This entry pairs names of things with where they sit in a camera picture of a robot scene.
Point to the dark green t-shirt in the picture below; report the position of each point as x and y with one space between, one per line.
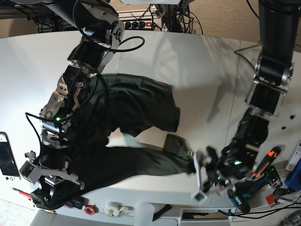
135 104

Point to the red screwdriver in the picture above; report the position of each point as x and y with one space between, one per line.
27 195

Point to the teal black power drill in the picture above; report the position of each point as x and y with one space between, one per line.
244 192

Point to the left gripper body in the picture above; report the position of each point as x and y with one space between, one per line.
231 167

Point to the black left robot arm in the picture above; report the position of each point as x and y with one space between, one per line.
278 22

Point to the black action camera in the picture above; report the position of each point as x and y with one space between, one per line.
77 203

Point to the blue box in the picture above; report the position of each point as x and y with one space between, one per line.
294 178

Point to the white handheld game console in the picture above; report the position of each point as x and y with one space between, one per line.
8 165

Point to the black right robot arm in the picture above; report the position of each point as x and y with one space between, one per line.
102 31

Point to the white tape roll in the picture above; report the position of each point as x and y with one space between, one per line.
112 208

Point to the black power strip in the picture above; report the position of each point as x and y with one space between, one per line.
138 25

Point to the red tape roll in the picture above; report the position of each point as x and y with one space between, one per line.
90 209

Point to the translucent plastic cup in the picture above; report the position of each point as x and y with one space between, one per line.
143 214

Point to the orange black utility knife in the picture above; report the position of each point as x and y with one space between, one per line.
267 160

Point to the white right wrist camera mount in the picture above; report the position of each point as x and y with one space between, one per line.
29 170

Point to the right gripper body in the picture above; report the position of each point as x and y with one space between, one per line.
56 188

